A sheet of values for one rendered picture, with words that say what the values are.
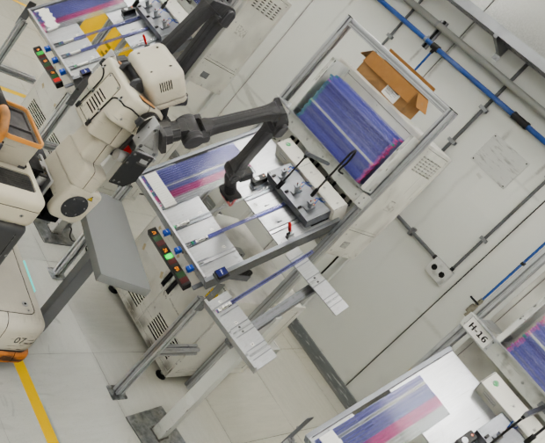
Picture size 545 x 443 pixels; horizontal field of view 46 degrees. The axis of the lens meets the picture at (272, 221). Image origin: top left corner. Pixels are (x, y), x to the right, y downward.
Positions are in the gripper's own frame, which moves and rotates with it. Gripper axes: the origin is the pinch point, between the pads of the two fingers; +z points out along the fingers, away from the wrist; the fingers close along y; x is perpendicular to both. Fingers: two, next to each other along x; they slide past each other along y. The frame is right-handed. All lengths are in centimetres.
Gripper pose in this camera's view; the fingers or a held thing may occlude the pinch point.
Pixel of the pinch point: (229, 203)
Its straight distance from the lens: 300.5
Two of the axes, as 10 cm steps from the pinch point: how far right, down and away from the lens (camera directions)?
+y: -5.3, -6.9, 4.9
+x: -8.4, 3.8, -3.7
